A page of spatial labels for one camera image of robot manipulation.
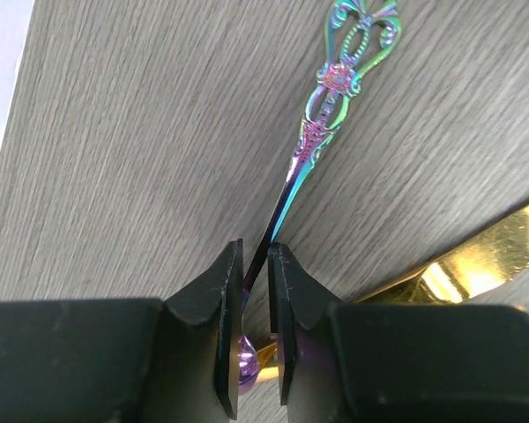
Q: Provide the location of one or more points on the iridescent purple spoon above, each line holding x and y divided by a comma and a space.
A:
356, 40

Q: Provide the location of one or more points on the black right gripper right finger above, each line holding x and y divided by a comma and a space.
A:
344, 362

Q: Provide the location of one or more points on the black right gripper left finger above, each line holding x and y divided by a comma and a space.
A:
127, 360

